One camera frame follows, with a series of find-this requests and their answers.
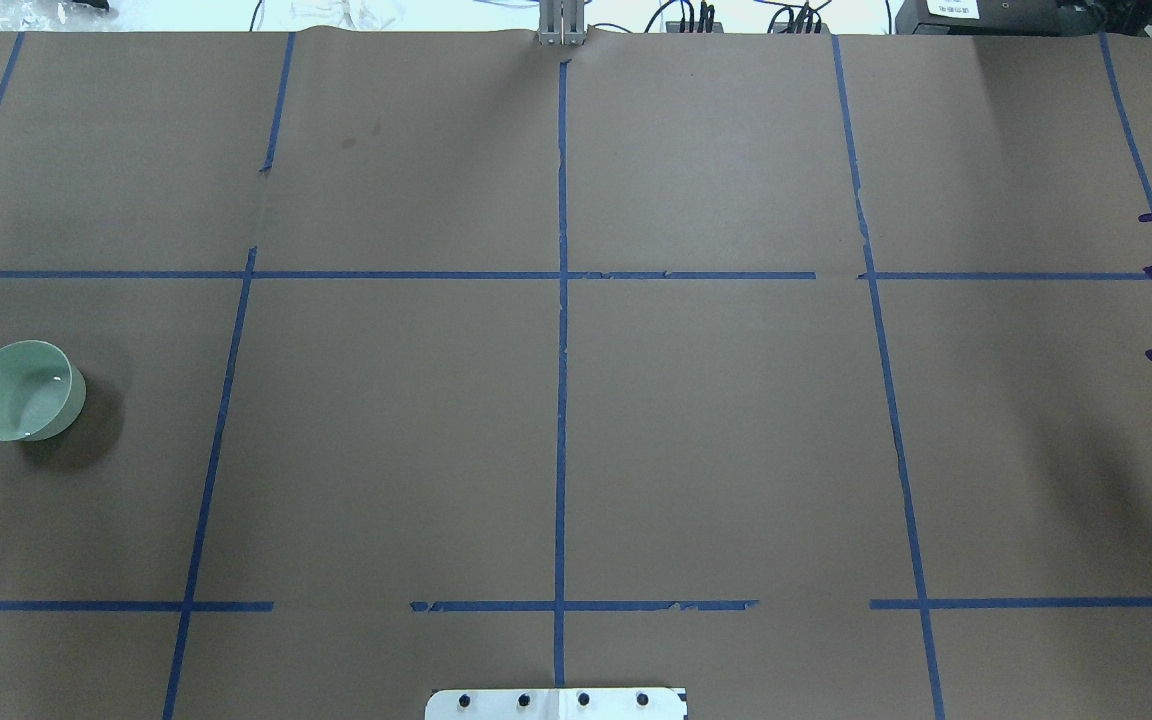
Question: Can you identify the pale green bowl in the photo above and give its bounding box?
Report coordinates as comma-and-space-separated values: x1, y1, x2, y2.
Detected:
0, 340, 88, 442

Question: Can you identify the black desktop box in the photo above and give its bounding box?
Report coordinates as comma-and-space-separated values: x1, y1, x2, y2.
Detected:
893, 1, 1111, 37

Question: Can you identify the white crumpled cloth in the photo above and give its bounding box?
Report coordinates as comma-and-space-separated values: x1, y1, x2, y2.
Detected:
288, 0, 406, 32

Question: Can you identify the crumpled clear plastic bag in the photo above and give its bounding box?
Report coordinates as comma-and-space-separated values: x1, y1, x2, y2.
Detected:
0, 1, 116, 32

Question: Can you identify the aluminium frame post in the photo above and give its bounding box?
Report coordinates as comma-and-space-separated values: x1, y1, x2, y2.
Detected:
536, 0, 588, 47

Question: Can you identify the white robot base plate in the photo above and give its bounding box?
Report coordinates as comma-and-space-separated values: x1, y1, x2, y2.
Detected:
424, 687, 689, 719

